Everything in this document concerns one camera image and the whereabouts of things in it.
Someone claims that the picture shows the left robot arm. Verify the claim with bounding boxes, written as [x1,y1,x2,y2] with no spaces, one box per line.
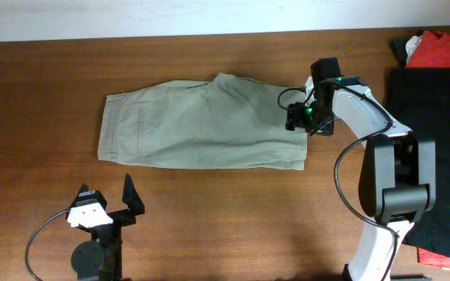
[66,174,145,281]

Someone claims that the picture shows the khaki shorts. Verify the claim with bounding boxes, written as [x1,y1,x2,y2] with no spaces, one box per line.
[98,73,307,170]

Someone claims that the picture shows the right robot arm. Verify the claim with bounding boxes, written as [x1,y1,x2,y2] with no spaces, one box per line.
[285,57,436,281]

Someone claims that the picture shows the red garment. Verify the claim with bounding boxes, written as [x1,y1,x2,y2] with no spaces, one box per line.
[405,30,450,270]

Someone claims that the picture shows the white cloth piece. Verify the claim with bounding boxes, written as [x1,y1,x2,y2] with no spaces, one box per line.
[405,36,422,56]

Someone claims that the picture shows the black garment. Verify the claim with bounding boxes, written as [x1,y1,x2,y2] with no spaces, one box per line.
[386,37,450,257]

